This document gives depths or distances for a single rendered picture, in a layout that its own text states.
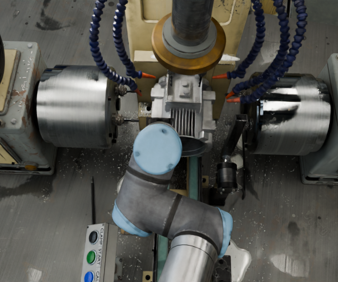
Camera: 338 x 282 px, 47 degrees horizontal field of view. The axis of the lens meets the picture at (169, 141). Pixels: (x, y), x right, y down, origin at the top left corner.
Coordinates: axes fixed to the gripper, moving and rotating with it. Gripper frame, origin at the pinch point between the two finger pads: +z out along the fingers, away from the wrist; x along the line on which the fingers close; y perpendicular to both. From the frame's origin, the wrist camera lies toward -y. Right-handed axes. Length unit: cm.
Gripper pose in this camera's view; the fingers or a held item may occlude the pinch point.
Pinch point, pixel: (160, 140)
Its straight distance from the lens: 108.7
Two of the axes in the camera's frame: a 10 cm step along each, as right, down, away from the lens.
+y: 0.4, -9.9, -1.0
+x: -10.0, -0.3, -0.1
